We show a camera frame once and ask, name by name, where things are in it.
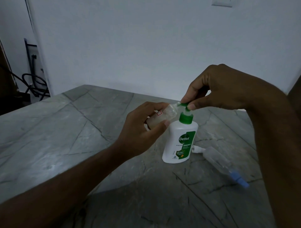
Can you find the white green hand sanitizer bottle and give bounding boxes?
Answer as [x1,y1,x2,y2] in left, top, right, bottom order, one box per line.
[161,101,199,164]

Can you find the dark brown wooden panel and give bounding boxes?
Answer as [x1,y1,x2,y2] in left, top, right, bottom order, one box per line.
[287,75,301,104]

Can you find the brown wooden door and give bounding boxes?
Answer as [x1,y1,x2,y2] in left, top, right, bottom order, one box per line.
[0,40,18,114]

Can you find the small clear bottle red label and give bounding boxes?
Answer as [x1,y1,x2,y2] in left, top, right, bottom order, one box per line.
[145,102,182,131]

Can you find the person's right hand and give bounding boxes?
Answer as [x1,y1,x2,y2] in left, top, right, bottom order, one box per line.
[180,64,268,111]

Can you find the black coiled hose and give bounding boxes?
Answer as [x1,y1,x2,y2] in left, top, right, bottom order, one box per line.
[21,73,50,98]

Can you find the person's right forearm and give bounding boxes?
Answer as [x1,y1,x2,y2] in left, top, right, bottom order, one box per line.
[244,81,301,228]

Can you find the small clear bottle blue cap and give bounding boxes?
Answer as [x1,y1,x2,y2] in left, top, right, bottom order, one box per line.
[203,147,250,189]

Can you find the person's left hand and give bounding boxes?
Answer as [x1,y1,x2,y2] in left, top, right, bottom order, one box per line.
[114,101,171,161]

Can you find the person's left forearm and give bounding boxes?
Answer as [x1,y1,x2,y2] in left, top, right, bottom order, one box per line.
[0,145,129,228]

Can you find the white wall switch plate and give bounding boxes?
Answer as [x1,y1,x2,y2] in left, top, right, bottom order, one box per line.
[211,0,233,8]

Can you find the thin black cable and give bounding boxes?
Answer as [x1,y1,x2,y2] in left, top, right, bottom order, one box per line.
[0,63,31,88]

